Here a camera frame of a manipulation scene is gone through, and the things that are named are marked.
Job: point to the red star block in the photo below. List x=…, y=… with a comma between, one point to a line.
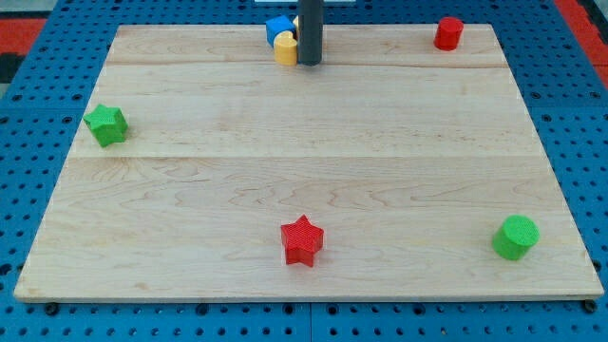
x=301, y=240

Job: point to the green star block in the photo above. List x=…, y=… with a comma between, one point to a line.
x=106, y=124

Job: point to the yellow heart block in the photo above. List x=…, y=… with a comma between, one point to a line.
x=285, y=49

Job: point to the blue cube block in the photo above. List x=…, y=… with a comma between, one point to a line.
x=276, y=25

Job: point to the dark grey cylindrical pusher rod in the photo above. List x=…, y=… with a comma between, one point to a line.
x=310, y=31

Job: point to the red cylinder block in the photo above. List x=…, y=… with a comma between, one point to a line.
x=448, y=33

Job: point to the green cylinder block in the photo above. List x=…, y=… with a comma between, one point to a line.
x=516, y=236

